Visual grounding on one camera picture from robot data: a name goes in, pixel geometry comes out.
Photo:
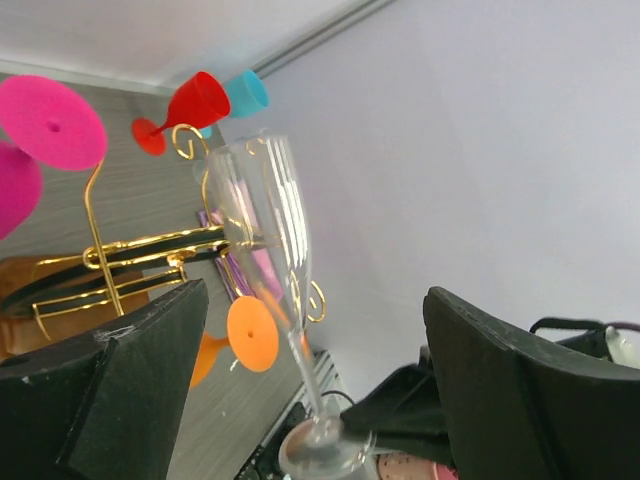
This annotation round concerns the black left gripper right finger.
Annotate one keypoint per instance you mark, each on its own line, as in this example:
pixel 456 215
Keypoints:
pixel 518 406

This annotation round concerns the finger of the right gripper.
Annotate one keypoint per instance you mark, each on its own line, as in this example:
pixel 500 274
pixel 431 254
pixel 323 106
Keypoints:
pixel 405 414

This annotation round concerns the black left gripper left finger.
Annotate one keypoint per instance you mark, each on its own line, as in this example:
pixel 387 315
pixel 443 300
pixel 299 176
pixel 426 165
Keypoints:
pixel 105 404

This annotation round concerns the orange wine glass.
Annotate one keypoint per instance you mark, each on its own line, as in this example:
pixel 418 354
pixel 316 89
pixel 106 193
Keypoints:
pixel 252 336

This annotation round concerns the pink wine glass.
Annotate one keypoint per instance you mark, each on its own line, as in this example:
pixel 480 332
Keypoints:
pixel 46 123

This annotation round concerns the red wine glass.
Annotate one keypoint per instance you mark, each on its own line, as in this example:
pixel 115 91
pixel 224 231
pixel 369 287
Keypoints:
pixel 199 102

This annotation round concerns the blue wine glass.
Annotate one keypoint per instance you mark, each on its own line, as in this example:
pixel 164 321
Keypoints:
pixel 245 93

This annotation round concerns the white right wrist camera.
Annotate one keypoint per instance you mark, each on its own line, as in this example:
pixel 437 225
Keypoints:
pixel 620 348

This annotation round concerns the gold wire glass rack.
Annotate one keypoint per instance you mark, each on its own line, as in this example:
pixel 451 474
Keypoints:
pixel 106 274

